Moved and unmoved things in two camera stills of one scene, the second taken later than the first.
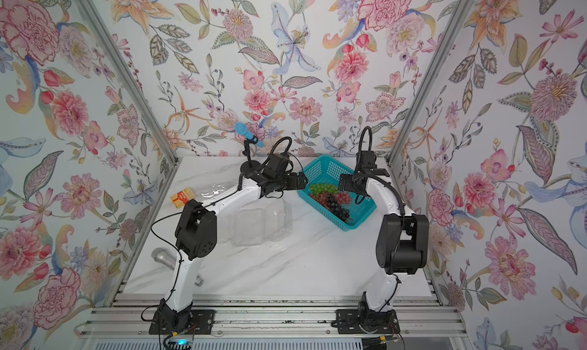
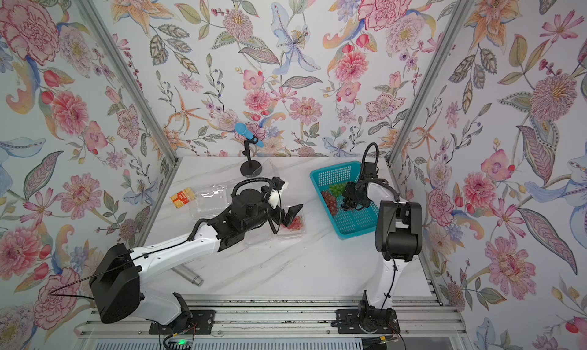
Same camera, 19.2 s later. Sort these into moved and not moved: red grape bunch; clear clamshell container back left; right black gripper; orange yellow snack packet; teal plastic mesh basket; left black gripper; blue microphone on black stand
Moved: red grape bunch; right black gripper; teal plastic mesh basket; left black gripper
Not moved: orange yellow snack packet; clear clamshell container back left; blue microphone on black stand
